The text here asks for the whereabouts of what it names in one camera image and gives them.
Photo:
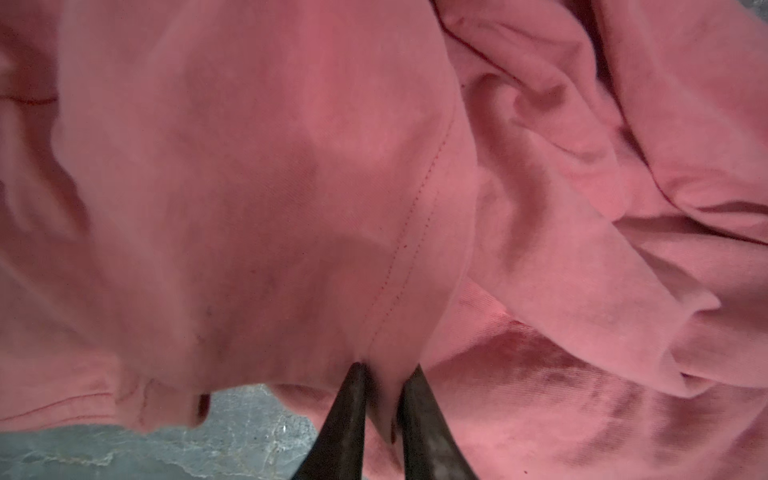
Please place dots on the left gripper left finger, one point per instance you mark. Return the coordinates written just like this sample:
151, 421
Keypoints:
337, 452

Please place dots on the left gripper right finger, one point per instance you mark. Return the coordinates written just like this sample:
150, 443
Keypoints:
429, 449

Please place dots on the pink t shirt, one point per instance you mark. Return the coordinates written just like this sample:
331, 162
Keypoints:
556, 209

